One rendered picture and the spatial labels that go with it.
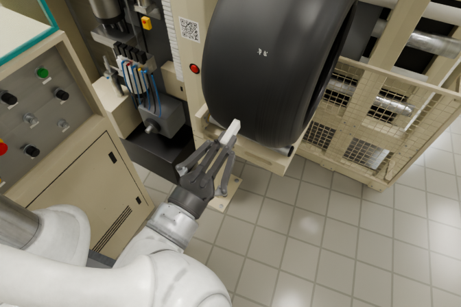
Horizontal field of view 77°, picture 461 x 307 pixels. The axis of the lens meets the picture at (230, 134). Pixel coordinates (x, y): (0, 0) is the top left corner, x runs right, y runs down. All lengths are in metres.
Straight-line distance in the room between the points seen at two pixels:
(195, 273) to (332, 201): 1.68
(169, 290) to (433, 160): 2.29
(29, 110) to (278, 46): 0.78
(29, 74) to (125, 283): 0.76
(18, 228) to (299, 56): 0.74
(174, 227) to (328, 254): 1.43
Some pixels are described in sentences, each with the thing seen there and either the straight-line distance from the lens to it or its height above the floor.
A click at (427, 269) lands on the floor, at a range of 2.11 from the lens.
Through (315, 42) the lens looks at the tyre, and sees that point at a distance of 0.69.
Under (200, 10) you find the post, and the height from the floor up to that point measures 1.30.
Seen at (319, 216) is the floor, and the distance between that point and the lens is 1.97.
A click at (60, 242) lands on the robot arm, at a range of 0.89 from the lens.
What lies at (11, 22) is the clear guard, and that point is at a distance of 0.96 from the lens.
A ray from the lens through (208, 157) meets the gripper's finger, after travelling 0.63.
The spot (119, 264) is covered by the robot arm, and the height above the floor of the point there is 1.23.
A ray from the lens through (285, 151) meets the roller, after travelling 1.04.
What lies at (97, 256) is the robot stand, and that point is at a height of 0.65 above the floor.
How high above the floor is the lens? 1.76
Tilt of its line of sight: 53 degrees down
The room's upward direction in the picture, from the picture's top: straight up
